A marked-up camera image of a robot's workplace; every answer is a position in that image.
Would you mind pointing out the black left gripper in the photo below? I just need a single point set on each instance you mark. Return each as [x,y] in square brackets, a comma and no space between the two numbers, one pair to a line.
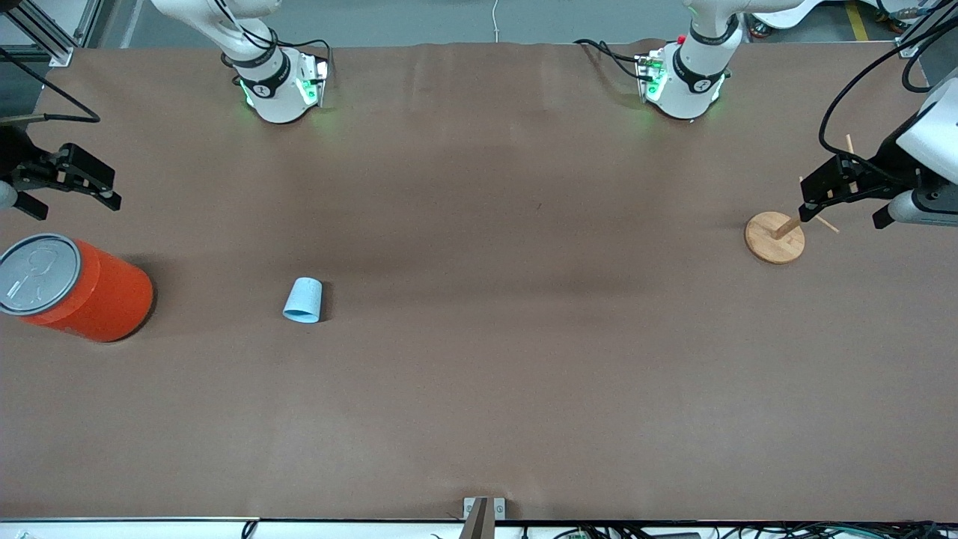
[892,161]

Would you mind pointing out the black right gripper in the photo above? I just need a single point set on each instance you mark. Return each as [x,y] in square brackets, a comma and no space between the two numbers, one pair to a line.
[13,158]

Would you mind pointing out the light blue paper cup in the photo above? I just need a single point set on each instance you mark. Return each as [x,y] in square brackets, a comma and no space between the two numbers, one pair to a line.
[303,301]

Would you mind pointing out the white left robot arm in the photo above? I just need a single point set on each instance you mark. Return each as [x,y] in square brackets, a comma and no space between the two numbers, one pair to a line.
[692,75]

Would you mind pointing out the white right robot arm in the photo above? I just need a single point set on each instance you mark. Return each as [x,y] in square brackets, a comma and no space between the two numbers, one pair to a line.
[273,82]

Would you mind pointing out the wooden cup stand with pegs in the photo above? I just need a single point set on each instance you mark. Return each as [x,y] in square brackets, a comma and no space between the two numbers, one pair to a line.
[771,243]

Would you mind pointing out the orange canister with grey lid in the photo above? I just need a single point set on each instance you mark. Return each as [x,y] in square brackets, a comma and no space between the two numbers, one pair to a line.
[90,296]

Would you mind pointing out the brown table cover sheet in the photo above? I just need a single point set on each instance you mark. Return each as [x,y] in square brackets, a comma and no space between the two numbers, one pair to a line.
[479,374]

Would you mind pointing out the aluminium frame profile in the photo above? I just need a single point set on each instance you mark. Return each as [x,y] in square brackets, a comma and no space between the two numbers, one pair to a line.
[52,41]
[920,37]

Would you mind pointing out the grey metal camera bracket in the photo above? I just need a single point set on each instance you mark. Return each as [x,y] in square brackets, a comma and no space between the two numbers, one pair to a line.
[479,516]

